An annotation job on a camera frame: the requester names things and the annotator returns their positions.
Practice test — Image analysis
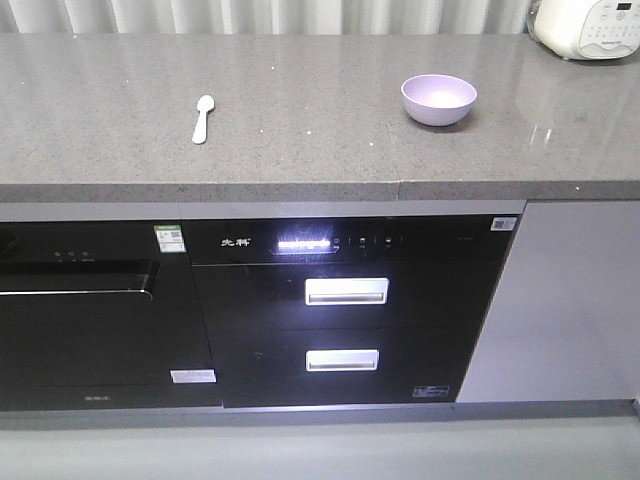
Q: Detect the white pleated curtain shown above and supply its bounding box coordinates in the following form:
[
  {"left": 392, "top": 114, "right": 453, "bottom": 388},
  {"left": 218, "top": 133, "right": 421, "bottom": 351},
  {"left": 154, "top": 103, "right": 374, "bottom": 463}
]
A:
[{"left": 1, "top": 0, "right": 530, "bottom": 35}]

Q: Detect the black disinfection cabinet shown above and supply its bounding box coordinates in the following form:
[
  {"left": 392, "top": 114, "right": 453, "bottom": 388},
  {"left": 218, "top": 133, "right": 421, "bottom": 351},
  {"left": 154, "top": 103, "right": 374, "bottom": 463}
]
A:
[{"left": 183, "top": 214, "right": 518, "bottom": 408}]

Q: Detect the black built-in dishwasher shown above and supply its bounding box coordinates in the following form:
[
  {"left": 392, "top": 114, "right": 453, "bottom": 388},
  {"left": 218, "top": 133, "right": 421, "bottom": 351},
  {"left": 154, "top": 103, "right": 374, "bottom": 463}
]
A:
[{"left": 1, "top": 220, "right": 221, "bottom": 412}]

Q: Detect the white soy milk maker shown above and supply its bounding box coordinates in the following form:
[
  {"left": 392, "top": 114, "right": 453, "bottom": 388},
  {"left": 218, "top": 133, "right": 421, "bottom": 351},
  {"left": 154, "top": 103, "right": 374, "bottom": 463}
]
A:
[{"left": 526, "top": 0, "right": 639, "bottom": 60}]

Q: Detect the grey cabinet door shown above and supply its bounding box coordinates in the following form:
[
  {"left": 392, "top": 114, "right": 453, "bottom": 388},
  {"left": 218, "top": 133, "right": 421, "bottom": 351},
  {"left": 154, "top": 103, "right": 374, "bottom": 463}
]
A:
[{"left": 458, "top": 201, "right": 639, "bottom": 403}]

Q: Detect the pale green plastic spoon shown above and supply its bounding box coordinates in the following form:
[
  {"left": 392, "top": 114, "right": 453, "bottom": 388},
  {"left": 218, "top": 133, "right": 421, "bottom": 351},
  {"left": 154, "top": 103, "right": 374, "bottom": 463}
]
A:
[{"left": 192, "top": 94, "right": 215, "bottom": 145}]

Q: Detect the lilac plastic bowl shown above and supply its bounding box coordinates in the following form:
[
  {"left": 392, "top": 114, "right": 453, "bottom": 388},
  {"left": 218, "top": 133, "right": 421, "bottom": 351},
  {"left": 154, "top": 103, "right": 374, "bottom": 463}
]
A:
[{"left": 400, "top": 74, "right": 478, "bottom": 127}]

